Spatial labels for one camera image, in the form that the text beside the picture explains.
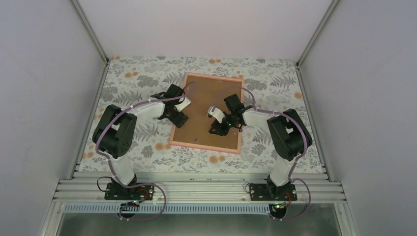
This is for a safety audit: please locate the brown cardboard backing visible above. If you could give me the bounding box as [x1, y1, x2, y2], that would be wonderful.
[174, 75, 242, 150]

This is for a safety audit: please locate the pink wooden picture frame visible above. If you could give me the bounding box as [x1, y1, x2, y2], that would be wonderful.
[169, 72, 245, 155]

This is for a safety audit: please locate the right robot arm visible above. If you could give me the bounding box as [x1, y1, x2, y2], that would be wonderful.
[207, 94, 312, 200]

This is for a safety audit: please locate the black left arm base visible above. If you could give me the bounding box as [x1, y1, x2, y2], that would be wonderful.
[104, 182, 154, 201]

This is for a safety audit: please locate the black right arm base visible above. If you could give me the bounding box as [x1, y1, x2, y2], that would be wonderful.
[247, 182, 298, 201]

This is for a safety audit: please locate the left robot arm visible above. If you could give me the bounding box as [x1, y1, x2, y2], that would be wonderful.
[92, 82, 197, 199]

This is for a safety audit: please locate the floral patterned table cloth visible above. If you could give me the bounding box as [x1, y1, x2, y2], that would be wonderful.
[93, 56, 310, 173]

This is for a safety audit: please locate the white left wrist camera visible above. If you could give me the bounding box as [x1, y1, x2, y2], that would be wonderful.
[174, 97, 191, 112]

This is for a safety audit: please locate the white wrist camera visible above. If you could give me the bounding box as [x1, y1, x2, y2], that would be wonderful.
[174, 97, 191, 112]
[207, 106, 226, 123]

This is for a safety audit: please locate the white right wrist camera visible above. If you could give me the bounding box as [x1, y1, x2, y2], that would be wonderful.
[207, 106, 226, 123]

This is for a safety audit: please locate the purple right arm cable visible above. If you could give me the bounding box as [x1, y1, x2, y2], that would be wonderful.
[213, 86, 312, 223]

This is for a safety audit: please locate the grey slotted cable duct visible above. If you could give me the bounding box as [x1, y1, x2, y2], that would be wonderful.
[62, 203, 276, 215]

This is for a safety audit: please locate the aluminium rail platform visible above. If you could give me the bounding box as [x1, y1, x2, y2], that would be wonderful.
[40, 172, 357, 236]

